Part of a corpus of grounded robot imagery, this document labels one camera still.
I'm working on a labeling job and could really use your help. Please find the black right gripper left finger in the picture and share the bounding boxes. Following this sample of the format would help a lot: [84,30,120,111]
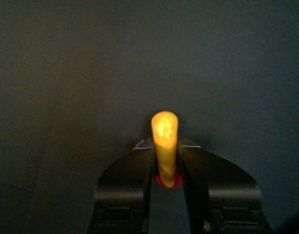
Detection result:
[87,137,157,234]

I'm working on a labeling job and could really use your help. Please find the orange toy shrimp red tail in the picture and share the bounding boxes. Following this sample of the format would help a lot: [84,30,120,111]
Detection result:
[149,111,184,190]

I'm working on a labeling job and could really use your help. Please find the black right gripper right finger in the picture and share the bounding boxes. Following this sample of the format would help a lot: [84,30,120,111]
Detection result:
[176,136,275,234]

